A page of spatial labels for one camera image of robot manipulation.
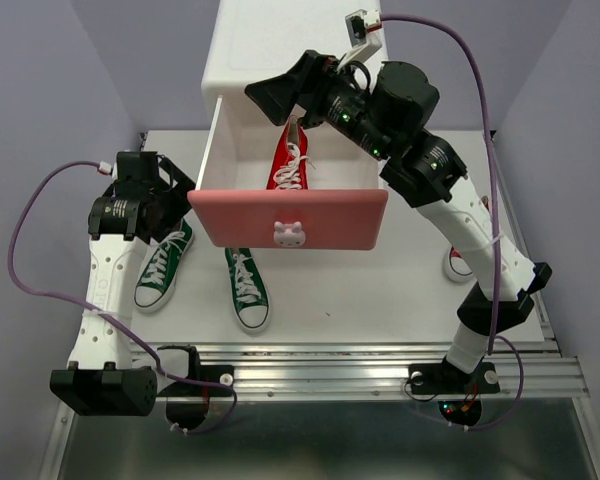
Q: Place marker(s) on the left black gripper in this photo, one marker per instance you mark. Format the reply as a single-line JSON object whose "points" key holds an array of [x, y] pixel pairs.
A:
{"points": [[180, 194]]}

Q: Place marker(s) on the green sneaker left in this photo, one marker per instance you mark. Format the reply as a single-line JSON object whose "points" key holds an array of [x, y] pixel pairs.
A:
{"points": [[157, 281]]}

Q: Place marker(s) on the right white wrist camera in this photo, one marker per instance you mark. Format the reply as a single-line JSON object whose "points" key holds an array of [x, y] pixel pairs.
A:
{"points": [[363, 28]]}

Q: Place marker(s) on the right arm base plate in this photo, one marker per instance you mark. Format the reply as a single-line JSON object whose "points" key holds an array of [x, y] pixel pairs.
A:
{"points": [[444, 379]]}

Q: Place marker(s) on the pink bunny drawer knob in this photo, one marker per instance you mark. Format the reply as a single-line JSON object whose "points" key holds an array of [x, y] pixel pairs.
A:
{"points": [[289, 235]]}

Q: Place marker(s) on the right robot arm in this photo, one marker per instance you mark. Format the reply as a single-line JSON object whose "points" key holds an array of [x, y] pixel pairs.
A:
{"points": [[387, 120]]}

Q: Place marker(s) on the pink front drawer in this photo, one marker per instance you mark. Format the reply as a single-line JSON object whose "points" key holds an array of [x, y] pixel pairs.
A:
{"points": [[342, 208]]}

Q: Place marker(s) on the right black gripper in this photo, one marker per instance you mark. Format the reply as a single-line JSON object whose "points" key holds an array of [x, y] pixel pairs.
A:
{"points": [[276, 96]]}

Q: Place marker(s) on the green sneaker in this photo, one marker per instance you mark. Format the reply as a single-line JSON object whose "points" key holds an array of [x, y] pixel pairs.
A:
{"points": [[248, 291], [157, 281]]}

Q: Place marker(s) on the white shoe cabinet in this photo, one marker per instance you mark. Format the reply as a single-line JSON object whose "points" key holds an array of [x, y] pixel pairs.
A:
{"points": [[256, 40]]}

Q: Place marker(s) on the aluminium rail frame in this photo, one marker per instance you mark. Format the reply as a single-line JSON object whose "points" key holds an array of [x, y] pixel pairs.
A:
{"points": [[322, 390]]}

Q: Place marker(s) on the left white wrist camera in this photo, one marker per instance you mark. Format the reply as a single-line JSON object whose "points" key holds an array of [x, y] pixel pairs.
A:
{"points": [[106, 169]]}

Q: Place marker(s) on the red sneaker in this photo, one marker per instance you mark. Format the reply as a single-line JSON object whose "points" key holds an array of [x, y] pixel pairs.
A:
{"points": [[455, 268], [290, 160]]}

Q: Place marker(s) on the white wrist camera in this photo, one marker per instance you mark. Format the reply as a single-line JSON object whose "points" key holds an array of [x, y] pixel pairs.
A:
{"points": [[363, 28], [106, 169]]}

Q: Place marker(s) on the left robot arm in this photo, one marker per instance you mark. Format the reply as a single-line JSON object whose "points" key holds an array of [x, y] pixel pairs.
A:
{"points": [[100, 379]]}

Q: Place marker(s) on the green sneaker centre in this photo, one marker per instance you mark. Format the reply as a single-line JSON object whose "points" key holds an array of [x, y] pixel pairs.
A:
{"points": [[248, 291]]}

